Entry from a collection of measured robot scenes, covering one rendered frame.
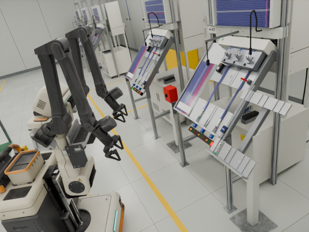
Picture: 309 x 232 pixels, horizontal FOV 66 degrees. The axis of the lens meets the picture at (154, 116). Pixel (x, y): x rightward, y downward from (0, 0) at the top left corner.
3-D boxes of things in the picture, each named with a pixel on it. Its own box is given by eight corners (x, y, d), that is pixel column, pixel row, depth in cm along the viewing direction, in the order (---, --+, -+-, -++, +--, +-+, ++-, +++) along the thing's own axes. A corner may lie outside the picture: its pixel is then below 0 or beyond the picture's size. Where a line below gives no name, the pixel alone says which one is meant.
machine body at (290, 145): (253, 192, 214) (254, 134, 186) (205, 154, 272) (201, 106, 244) (303, 163, 234) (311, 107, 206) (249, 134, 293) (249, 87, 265)
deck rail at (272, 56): (226, 141, 175) (220, 139, 172) (224, 140, 177) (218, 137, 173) (278, 55, 167) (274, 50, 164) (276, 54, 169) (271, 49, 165)
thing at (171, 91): (175, 153, 285) (165, 93, 250) (166, 144, 305) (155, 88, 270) (192, 145, 293) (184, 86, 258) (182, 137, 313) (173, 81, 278)
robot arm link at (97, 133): (91, 127, 125) (88, 133, 119) (101, 120, 123) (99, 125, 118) (100, 136, 127) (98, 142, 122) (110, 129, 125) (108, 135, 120)
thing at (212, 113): (222, 137, 175) (220, 136, 173) (177, 109, 230) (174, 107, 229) (236, 115, 173) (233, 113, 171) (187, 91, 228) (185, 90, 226)
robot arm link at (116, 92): (99, 88, 162) (96, 92, 154) (112, 78, 159) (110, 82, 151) (111, 101, 166) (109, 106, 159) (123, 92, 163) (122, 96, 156)
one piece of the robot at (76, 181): (47, 211, 151) (18, 126, 123) (65, 171, 184) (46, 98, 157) (88, 209, 151) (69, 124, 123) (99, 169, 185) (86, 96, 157)
